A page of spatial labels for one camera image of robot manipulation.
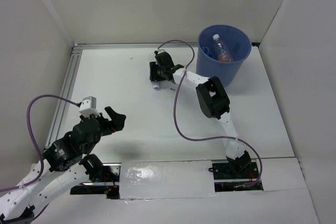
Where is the purple cable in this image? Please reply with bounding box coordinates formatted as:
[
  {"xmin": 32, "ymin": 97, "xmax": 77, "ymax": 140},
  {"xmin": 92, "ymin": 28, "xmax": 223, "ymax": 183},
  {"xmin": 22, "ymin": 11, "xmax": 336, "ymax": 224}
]
[
  {"xmin": 156, "ymin": 40, "xmax": 263, "ymax": 186},
  {"xmin": 0, "ymin": 94, "xmax": 82, "ymax": 221}
]

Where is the blue plastic bin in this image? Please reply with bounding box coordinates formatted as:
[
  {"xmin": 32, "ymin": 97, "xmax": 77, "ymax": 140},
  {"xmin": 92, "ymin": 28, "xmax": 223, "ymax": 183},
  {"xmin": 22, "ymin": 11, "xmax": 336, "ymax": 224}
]
[{"xmin": 196, "ymin": 25, "xmax": 251, "ymax": 87}]

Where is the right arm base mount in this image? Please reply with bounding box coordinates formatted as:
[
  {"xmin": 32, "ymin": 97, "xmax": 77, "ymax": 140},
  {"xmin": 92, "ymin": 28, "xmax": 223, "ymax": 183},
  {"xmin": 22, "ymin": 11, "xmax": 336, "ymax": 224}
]
[{"xmin": 208, "ymin": 162, "xmax": 263, "ymax": 193}]

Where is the orange juice bottle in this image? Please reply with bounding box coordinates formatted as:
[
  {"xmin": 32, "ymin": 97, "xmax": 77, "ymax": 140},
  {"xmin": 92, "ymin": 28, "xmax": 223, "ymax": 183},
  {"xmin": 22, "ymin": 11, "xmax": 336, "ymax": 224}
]
[{"xmin": 217, "ymin": 54, "xmax": 233, "ymax": 62}]

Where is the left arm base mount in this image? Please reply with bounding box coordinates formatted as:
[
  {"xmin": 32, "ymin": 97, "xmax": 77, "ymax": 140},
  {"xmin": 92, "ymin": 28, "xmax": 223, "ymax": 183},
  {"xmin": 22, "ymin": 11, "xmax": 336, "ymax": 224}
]
[{"xmin": 70, "ymin": 163, "xmax": 121, "ymax": 200}]

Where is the crushed bottle blue label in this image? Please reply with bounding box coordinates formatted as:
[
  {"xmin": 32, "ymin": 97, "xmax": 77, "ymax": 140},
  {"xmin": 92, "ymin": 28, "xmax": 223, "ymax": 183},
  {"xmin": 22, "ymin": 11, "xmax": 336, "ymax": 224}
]
[{"xmin": 201, "ymin": 47, "xmax": 213, "ymax": 58}]

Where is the clear bottle blue pepsi label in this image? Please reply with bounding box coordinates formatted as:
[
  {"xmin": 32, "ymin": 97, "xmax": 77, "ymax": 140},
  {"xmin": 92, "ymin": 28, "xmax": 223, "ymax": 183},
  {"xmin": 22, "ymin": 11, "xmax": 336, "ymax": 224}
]
[{"xmin": 149, "ymin": 53, "xmax": 160, "ymax": 91}]

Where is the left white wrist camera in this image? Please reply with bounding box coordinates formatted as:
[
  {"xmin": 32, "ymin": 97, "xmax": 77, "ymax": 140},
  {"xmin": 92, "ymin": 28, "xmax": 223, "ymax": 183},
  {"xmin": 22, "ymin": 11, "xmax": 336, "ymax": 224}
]
[{"xmin": 79, "ymin": 96, "xmax": 101, "ymax": 118}]

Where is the clear bottle white cap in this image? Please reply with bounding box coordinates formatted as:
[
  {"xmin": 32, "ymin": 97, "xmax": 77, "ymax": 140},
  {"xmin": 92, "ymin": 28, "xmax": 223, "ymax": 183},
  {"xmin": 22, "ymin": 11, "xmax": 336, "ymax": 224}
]
[{"xmin": 213, "ymin": 34, "xmax": 232, "ymax": 58}]

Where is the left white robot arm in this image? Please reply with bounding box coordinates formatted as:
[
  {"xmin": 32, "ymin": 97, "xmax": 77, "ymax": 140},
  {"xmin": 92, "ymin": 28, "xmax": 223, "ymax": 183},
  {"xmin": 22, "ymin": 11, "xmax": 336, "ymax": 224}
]
[{"xmin": 1, "ymin": 106, "xmax": 126, "ymax": 223}]

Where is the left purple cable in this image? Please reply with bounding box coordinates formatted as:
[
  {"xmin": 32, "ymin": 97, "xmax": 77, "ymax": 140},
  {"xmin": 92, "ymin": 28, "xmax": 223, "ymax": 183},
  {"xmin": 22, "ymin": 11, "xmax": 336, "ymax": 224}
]
[{"xmin": 0, "ymin": 94, "xmax": 82, "ymax": 221}]

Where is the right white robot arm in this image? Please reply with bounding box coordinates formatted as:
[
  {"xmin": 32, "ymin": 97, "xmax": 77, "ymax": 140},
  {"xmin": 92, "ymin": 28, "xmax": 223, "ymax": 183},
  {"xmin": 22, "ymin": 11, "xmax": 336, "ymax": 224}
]
[{"xmin": 149, "ymin": 49, "xmax": 260, "ymax": 178}]

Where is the aluminium frame rail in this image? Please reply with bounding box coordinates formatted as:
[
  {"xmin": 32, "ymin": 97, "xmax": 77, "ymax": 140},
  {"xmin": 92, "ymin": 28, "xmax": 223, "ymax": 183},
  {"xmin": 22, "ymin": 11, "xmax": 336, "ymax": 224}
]
[{"xmin": 40, "ymin": 42, "xmax": 260, "ymax": 163}]

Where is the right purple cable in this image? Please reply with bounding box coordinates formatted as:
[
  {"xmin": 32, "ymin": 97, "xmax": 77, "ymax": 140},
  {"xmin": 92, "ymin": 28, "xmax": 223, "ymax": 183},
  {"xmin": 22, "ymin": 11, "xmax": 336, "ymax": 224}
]
[{"xmin": 156, "ymin": 40, "xmax": 263, "ymax": 186}]

